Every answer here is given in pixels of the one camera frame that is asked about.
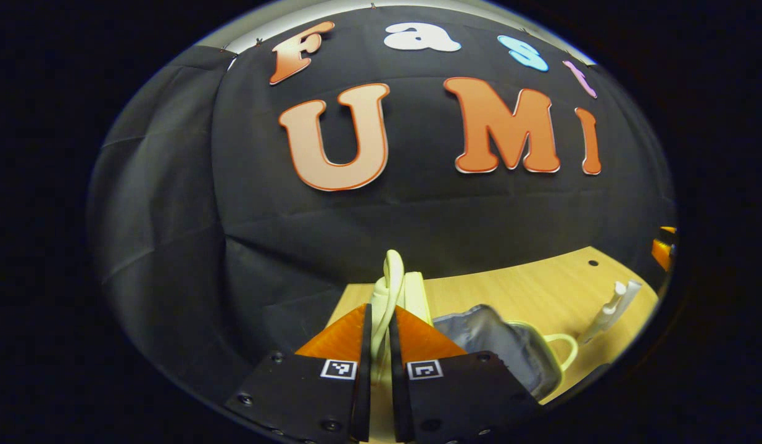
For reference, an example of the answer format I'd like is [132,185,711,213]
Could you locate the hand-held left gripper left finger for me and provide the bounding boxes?
[225,303,373,444]

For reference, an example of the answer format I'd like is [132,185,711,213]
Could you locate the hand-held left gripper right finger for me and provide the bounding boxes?
[389,305,543,444]

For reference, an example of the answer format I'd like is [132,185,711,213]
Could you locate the white pump bottle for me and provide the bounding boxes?
[579,282,626,344]

